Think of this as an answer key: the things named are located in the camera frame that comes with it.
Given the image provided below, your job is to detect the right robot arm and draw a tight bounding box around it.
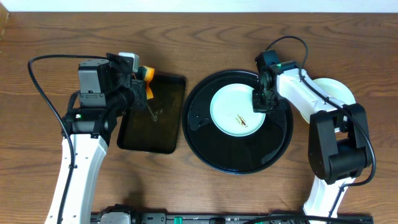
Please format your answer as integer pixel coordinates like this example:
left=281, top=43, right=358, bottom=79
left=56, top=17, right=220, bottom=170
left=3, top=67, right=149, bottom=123
left=252, top=50, right=376, bottom=223

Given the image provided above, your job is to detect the round black tray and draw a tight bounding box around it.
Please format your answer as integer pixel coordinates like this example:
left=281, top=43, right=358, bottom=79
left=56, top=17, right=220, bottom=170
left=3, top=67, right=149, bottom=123
left=182, top=70, right=294, bottom=175

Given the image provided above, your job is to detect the green and yellow sponge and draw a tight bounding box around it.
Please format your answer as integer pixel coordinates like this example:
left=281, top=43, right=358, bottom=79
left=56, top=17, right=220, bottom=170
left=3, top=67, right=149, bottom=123
left=138, top=65, right=155, bottom=100

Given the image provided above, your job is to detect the light blue plate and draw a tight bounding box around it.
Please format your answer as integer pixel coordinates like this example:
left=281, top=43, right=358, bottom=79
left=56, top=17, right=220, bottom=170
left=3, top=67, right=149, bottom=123
left=210, top=83, right=266, bottom=137
left=312, top=78, right=356, bottom=105

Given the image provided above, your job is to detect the black rectangular tray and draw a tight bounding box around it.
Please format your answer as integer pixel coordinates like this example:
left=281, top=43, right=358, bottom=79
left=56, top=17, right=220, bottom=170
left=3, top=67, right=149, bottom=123
left=117, top=73, right=186, bottom=154

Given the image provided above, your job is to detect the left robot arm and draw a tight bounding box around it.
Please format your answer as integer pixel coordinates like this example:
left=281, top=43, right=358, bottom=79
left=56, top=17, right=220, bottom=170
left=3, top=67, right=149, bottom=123
left=46, top=52, right=147, bottom=223

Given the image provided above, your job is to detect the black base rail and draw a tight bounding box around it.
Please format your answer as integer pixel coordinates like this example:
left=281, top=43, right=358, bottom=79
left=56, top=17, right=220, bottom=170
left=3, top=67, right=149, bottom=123
left=90, top=212, right=374, bottom=224

